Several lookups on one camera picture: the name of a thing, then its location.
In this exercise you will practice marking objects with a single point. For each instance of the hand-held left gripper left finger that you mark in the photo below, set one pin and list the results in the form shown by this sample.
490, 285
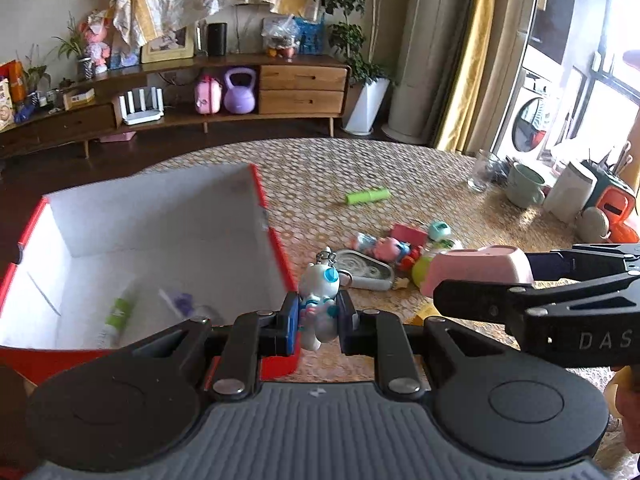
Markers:
288, 327

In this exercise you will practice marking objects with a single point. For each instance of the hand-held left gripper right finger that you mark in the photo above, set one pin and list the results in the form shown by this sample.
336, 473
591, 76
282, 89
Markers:
347, 327

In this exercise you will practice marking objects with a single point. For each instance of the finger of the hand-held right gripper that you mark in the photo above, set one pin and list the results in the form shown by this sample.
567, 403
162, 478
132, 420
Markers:
550, 265
480, 295

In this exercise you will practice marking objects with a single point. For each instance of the pink bowl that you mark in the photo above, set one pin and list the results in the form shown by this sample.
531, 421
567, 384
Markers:
475, 265

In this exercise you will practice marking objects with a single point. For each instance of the grey correction tape dispenser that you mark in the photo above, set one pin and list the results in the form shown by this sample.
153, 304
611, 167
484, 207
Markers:
365, 270

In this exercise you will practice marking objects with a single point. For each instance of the teal small toy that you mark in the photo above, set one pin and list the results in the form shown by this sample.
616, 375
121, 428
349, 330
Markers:
439, 230

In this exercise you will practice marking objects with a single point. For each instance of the pink pig figurine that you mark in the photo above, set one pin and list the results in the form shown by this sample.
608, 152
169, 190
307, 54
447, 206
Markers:
387, 248

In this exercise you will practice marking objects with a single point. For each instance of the red cardboard box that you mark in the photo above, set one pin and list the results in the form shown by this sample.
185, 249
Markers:
150, 225

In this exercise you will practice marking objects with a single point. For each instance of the person's right hand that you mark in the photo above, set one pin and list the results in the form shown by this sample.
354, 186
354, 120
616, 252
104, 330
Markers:
631, 400

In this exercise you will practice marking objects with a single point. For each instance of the beige round object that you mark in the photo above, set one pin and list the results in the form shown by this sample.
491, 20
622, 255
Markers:
592, 225

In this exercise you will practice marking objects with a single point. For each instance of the white canister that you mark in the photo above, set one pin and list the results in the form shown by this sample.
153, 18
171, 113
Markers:
570, 195

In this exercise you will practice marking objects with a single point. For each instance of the green mug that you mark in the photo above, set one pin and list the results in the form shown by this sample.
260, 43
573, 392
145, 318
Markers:
522, 187

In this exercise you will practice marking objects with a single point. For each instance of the red pink toy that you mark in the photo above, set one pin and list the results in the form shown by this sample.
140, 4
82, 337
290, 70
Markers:
410, 234

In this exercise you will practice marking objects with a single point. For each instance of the green utensil holder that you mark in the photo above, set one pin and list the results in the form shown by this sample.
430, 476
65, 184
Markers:
607, 172

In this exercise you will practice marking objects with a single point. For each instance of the clear glass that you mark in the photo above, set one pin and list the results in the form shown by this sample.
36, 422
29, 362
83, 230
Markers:
482, 172

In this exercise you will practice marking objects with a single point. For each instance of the green cylinder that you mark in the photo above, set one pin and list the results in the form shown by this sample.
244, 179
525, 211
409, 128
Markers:
368, 196

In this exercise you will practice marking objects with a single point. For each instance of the washing machine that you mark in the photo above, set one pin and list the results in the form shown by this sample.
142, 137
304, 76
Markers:
535, 120

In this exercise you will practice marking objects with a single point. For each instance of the green and white tube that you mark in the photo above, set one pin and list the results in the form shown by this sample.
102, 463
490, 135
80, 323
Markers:
117, 312

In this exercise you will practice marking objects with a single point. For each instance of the yellow curtain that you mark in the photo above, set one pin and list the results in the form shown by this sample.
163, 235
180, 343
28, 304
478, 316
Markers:
472, 60

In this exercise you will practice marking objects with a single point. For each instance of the white planter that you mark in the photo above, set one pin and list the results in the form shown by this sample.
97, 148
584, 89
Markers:
367, 105

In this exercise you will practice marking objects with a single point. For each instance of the purple kettlebell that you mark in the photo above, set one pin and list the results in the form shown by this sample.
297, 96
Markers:
240, 97

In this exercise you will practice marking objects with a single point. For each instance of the pink small suitcase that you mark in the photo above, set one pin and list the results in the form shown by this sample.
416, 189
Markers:
208, 96

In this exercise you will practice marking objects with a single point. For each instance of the wooden cabinet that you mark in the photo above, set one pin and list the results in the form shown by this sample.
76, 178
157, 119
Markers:
302, 80

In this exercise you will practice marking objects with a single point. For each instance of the pink flat box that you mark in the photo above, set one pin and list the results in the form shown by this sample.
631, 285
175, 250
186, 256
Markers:
117, 136

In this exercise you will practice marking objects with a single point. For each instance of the white router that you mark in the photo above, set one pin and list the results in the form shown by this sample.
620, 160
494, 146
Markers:
142, 112

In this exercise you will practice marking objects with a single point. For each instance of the tall green plant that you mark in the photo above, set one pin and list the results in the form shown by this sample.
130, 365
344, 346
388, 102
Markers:
350, 40

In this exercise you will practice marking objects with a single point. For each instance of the plastic bag with fruit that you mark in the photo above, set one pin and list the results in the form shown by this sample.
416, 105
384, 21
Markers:
280, 35

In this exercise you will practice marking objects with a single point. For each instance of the black speaker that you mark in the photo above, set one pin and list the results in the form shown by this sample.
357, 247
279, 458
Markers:
217, 39

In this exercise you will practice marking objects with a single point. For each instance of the yellow and white box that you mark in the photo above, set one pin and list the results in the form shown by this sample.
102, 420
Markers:
80, 98

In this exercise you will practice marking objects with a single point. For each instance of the small potted plant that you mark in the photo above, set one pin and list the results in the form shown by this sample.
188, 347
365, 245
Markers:
36, 77
84, 67

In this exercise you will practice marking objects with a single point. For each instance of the blue small item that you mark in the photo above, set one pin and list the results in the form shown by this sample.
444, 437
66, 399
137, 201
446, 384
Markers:
22, 113

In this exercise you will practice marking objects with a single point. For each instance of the pink doll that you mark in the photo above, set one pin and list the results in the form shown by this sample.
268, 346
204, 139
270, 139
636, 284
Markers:
96, 42

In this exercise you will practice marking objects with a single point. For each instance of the snack bag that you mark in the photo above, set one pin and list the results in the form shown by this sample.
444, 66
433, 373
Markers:
5, 107

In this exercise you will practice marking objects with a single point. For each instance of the orange packet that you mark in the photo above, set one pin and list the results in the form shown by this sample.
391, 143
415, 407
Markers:
16, 82

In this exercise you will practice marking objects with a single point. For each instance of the picture frame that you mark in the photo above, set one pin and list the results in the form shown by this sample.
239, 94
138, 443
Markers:
167, 47

